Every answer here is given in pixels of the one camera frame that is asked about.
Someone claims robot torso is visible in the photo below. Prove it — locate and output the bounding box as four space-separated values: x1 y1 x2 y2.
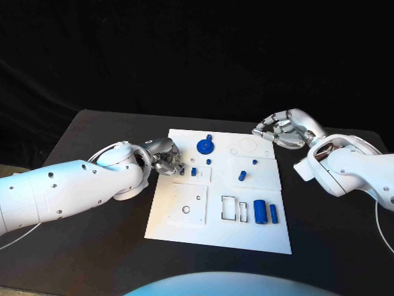
123 271 342 296

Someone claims thick blue cylinder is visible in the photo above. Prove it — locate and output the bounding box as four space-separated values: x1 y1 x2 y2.
253 199 268 225

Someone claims white cable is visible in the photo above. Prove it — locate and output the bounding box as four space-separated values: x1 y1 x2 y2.
374 200 394 267
87 141 131 163
0 222 40 257

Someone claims blue gear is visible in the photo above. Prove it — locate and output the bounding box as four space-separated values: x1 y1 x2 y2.
196 134 215 155

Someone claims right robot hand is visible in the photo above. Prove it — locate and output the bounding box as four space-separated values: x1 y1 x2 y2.
251 108 329 150

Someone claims thin blue cylinder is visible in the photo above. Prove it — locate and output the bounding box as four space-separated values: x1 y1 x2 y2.
268 203 280 224

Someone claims white task board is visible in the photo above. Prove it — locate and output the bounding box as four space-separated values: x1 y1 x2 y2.
143 128 293 255

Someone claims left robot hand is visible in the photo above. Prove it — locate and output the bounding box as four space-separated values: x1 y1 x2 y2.
137 138 186 176

